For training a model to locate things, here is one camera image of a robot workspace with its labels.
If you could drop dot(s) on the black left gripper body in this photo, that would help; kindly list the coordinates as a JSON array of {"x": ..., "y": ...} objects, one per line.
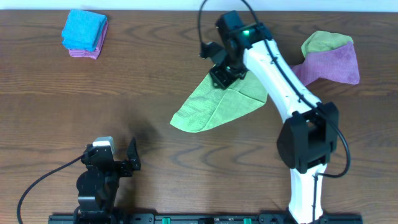
[{"x": 125, "y": 168}]

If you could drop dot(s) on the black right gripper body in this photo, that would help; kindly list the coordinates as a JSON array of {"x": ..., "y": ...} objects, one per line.
[{"x": 222, "y": 76}]

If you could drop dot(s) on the light green cloth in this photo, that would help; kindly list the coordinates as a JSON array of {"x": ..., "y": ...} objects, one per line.
[{"x": 208, "y": 107}]

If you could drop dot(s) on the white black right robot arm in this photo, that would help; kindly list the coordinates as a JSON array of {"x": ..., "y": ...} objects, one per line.
[{"x": 310, "y": 128}]

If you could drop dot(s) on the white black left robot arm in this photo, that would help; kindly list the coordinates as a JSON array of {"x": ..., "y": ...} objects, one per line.
[{"x": 98, "y": 186}]

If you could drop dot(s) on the olive green crumpled cloth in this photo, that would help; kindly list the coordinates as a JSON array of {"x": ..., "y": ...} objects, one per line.
[{"x": 322, "y": 41}]

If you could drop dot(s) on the folded pink cloth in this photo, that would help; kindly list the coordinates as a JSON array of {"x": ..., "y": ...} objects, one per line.
[{"x": 79, "y": 53}]

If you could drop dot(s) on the unfolded purple cloth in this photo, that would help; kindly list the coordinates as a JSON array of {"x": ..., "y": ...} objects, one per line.
[{"x": 338, "y": 65}]

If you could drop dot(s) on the folded blue cloth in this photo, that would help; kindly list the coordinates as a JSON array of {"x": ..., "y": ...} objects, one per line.
[{"x": 83, "y": 30}]

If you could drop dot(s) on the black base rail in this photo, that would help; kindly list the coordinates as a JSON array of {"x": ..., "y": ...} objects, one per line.
[{"x": 265, "y": 218}]

